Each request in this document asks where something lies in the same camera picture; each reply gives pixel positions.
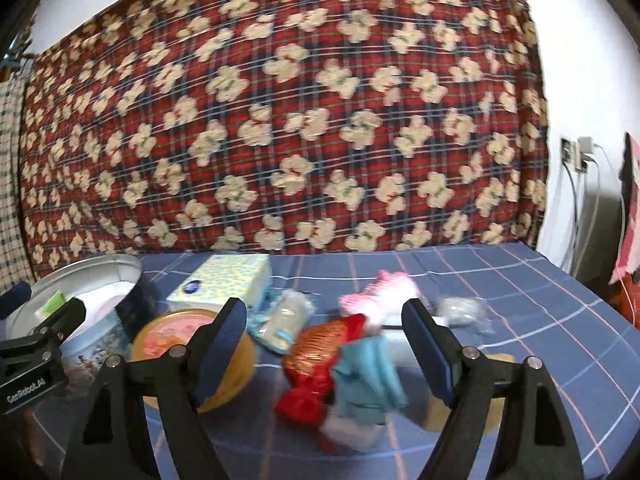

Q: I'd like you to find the cream green checked cloth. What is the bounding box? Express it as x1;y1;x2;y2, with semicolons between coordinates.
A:
0;77;33;291

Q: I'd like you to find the teal cloth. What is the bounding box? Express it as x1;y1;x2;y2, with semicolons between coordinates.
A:
330;336;408;426

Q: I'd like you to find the clear plastic bag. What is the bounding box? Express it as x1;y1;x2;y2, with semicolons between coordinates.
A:
434;296;493;337

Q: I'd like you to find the cotton swab packet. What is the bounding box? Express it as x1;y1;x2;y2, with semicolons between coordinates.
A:
247;287;317;353

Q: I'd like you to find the blue checked bed sheet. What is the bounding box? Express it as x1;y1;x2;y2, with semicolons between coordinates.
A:
25;242;640;480

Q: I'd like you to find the round yellow tin lid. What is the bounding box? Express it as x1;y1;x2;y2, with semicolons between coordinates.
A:
131;309;256;413

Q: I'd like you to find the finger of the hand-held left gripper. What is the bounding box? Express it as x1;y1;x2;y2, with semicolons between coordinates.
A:
0;282;32;312
10;297;87;348

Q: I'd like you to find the white plug charger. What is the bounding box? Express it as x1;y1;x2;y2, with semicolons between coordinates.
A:
575;135;599;174

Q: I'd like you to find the red orange cloth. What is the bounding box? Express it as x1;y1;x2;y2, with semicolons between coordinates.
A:
611;284;640;332

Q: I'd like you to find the white charger cable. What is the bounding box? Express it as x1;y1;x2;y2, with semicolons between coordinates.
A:
562;145;628;283

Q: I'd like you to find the red gold fabric pouch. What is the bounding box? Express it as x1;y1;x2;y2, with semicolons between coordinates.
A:
274;314;368;426

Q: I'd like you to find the pale pink fluffy cloth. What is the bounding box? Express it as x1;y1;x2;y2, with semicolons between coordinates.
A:
95;292;136;318

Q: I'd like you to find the round silver metal tin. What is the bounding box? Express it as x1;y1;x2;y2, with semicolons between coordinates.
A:
5;254;166;396

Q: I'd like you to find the pink pillow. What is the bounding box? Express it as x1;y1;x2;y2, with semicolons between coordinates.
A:
609;132;640;291

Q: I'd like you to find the white fluffy cloth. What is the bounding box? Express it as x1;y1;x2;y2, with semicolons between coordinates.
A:
322;405;383;453

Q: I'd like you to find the pink frilled white cloth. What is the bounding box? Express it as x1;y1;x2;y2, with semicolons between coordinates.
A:
339;270;426;361

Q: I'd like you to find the red plaid bear blanket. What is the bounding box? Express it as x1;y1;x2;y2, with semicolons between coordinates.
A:
20;0;551;281

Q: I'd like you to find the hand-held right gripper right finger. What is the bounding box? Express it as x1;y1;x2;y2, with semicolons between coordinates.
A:
401;298;586;480

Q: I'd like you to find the yellow blue tissue box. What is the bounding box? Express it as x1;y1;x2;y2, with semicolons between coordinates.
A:
166;253;272;313

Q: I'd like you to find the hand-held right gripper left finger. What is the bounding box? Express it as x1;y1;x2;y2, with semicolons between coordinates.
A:
60;297;248;480

